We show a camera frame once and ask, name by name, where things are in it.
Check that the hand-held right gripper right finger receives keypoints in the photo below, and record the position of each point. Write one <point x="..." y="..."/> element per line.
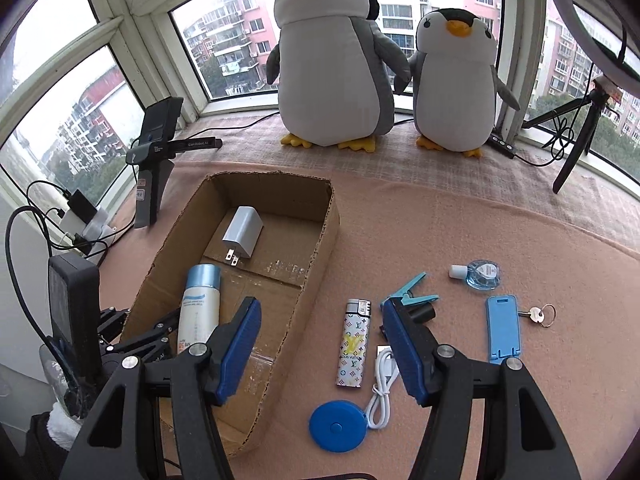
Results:
<point x="404" y="355"/>

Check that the checked beige cloth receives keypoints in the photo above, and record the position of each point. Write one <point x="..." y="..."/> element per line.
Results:
<point x="350" y="160"/>

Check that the small penguin plush toy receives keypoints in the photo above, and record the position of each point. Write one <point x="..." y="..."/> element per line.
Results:
<point x="457" y="95"/>

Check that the blue card case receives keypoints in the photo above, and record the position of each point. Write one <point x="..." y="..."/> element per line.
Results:
<point x="504" y="327"/>

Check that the blue round tape measure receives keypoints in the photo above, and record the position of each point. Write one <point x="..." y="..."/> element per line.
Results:
<point x="337" y="426"/>

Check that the black power adapter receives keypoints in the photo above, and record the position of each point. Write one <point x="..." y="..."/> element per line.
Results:
<point x="80" y="204"/>

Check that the black mini tripod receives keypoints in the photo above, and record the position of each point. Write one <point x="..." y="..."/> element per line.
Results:
<point x="580" y="135"/>

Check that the grey spare gripper device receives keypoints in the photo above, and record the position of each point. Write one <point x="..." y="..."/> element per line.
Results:
<point x="155" y="160"/>

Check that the white power strip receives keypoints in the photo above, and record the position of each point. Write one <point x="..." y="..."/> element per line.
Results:
<point x="95" y="227"/>

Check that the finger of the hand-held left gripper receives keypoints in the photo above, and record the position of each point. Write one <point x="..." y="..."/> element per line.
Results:
<point x="114" y="322"/>
<point x="150" y="337"/>

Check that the white plug charger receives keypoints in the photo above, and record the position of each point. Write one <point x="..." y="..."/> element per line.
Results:
<point x="240" y="232"/>

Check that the white patterned lighter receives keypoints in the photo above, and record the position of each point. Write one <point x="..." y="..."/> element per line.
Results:
<point x="354" y="345"/>

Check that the cardboard box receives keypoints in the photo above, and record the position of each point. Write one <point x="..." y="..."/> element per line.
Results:
<point x="270" y="280"/>

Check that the white sunscreen bottle blue cap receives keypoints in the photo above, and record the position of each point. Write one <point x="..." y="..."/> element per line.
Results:
<point x="200" y="305"/>

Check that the person's left forearm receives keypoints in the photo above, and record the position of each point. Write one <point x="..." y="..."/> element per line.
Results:
<point x="60" y="425"/>

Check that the small blue crystal object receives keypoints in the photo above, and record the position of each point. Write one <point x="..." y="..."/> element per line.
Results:
<point x="480" y="274"/>

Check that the teal plastic clip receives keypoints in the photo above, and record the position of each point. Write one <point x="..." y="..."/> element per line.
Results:
<point x="412" y="299"/>

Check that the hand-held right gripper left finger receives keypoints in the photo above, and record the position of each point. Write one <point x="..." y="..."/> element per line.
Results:
<point x="240" y="350"/>

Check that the large penguin plush toy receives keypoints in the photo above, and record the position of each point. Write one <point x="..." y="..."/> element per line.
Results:
<point x="325" y="70"/>

